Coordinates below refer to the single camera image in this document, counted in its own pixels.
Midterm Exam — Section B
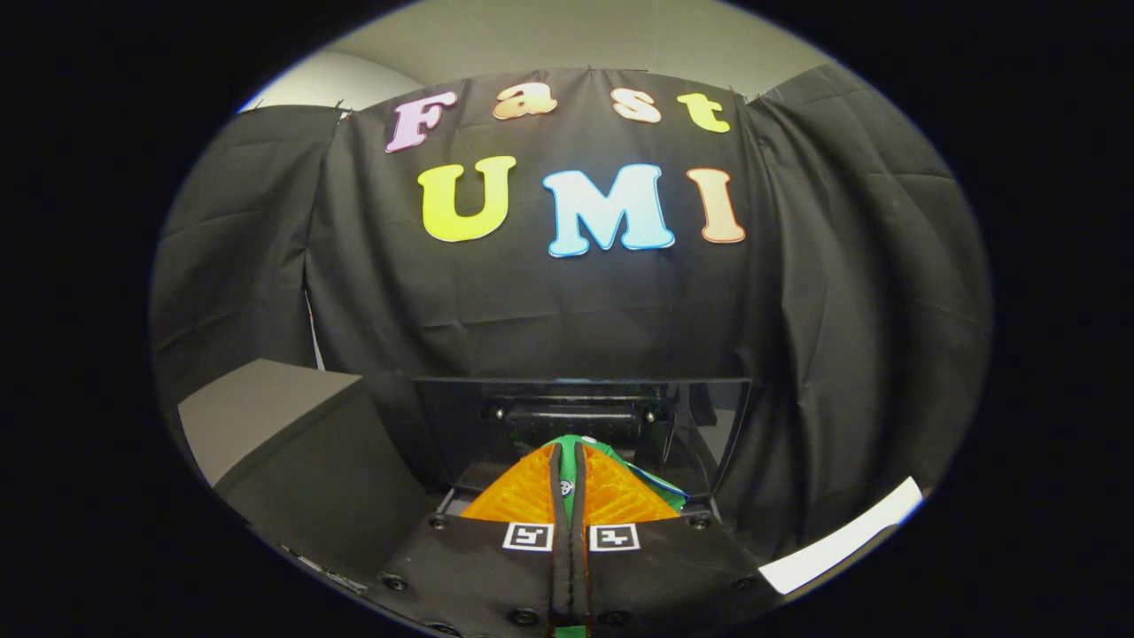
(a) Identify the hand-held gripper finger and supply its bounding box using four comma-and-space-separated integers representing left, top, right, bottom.
571, 440, 781, 638
372, 441, 573, 638

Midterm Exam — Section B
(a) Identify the green polo shirt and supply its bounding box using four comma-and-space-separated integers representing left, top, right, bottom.
540, 433, 689, 638

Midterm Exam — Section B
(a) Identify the black backdrop cloth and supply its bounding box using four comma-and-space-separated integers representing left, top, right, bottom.
148, 66, 994, 568

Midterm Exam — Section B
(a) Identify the white table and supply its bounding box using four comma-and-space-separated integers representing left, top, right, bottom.
759, 476, 925, 595

